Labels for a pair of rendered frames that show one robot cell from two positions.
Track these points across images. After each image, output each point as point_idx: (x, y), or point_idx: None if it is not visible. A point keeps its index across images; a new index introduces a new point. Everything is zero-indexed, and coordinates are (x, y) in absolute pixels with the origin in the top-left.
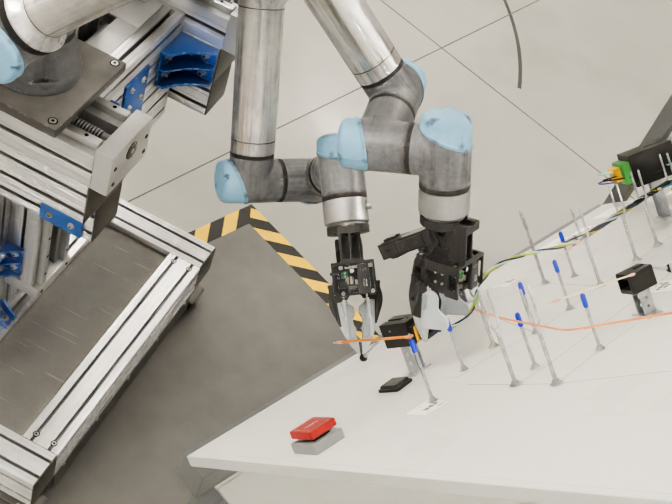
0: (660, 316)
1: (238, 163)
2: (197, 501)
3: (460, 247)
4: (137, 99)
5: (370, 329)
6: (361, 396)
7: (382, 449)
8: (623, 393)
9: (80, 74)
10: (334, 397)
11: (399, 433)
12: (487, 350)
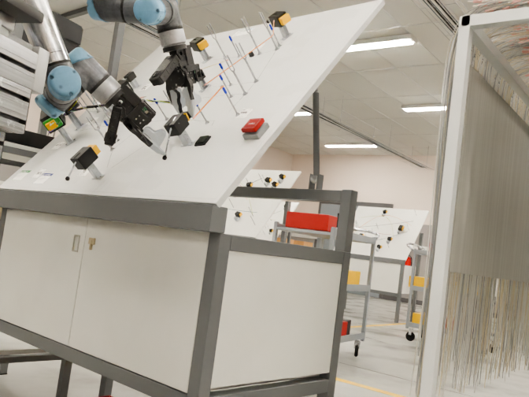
0: (212, 83)
1: (67, 65)
2: (226, 234)
3: (190, 56)
4: None
5: (165, 133)
6: (201, 151)
7: (281, 104)
8: (282, 58)
9: None
10: (190, 165)
11: (267, 107)
12: (190, 126)
